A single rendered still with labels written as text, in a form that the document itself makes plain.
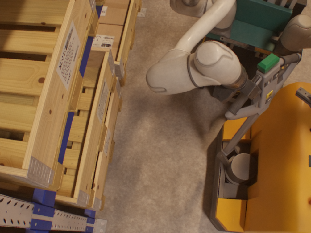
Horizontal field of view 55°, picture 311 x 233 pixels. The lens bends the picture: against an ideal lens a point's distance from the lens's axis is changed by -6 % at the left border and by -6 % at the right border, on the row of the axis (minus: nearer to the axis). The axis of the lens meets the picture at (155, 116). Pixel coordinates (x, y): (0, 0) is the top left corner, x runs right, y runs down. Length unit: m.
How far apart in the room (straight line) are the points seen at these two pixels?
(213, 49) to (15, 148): 0.76
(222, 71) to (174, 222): 1.66
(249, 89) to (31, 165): 0.70
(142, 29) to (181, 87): 2.04
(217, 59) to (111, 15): 1.68
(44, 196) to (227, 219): 1.20
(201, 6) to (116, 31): 0.73
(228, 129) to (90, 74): 0.99
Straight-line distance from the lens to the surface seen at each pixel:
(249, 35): 2.11
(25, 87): 1.28
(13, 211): 1.06
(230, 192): 2.15
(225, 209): 2.08
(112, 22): 2.40
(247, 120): 1.51
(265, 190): 1.83
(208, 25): 1.11
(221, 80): 0.90
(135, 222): 2.38
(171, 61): 0.95
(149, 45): 2.84
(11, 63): 1.36
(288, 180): 1.68
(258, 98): 1.26
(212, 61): 0.84
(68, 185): 1.69
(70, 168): 1.72
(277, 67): 1.21
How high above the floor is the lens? 2.37
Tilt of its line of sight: 69 degrees down
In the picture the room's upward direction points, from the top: 2 degrees counter-clockwise
